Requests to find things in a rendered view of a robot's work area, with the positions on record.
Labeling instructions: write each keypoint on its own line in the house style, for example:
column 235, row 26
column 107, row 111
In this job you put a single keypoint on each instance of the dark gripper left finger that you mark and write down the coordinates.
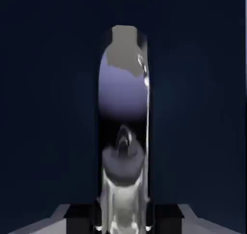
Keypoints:
column 77, row 220

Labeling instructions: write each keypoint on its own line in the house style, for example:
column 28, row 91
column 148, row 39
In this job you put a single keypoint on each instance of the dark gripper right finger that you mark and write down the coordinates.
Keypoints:
column 169, row 220

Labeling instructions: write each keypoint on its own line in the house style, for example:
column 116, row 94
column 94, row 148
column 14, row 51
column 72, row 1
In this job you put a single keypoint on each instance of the dark blue cabinet door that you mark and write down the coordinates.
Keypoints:
column 48, row 102

